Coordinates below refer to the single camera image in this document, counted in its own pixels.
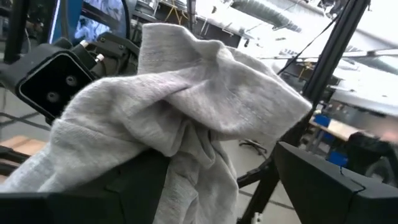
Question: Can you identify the person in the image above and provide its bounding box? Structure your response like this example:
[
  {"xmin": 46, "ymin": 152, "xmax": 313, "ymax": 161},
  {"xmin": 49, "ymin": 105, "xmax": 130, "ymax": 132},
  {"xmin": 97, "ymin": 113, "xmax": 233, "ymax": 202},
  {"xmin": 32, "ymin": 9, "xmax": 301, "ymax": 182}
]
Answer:
[{"xmin": 345, "ymin": 130, "xmax": 398, "ymax": 187}]

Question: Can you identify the wooden workbench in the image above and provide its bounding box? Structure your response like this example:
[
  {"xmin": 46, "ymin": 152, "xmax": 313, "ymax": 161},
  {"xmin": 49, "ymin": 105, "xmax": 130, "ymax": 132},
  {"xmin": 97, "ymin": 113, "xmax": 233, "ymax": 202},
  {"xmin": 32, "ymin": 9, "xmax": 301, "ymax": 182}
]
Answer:
[{"xmin": 309, "ymin": 117, "xmax": 376, "ymax": 141}]

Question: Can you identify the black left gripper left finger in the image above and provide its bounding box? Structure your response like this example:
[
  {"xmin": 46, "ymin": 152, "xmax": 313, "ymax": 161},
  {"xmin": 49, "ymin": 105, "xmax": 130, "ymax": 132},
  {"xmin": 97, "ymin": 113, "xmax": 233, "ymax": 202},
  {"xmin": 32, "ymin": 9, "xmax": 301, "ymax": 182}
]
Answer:
[{"xmin": 80, "ymin": 151, "xmax": 170, "ymax": 224}]

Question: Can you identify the black aluminium table frame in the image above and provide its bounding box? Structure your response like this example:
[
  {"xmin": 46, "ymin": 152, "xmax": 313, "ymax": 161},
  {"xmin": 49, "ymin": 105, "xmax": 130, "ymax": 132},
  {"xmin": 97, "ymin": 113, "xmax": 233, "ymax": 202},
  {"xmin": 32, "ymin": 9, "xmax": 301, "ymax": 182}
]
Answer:
[{"xmin": 236, "ymin": 0, "xmax": 371, "ymax": 224}]

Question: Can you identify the computer monitor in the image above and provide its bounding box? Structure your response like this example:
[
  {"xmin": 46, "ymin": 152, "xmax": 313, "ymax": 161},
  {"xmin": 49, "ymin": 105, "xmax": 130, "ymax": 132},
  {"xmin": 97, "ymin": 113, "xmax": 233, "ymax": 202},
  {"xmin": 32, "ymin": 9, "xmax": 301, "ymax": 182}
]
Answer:
[{"xmin": 49, "ymin": 0, "xmax": 131, "ymax": 46}]

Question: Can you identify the grey sock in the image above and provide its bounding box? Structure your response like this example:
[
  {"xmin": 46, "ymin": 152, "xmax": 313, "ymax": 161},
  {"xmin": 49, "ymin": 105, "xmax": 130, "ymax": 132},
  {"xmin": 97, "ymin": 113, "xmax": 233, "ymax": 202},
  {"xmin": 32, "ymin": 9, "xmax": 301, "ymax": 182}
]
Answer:
[{"xmin": 0, "ymin": 23, "xmax": 313, "ymax": 224}]

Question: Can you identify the ceiling air duct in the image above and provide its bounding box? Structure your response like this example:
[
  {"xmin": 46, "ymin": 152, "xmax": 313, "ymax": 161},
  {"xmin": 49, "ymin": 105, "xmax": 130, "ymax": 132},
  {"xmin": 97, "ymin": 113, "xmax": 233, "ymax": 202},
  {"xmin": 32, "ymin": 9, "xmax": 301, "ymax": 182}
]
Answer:
[{"xmin": 231, "ymin": 0, "xmax": 302, "ymax": 34}]

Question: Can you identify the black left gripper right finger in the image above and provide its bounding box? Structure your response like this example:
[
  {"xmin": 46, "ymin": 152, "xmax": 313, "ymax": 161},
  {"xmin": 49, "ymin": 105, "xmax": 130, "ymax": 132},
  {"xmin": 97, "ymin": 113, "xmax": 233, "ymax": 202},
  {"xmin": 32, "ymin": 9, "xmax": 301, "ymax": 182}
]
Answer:
[{"xmin": 273, "ymin": 141, "xmax": 398, "ymax": 224}]

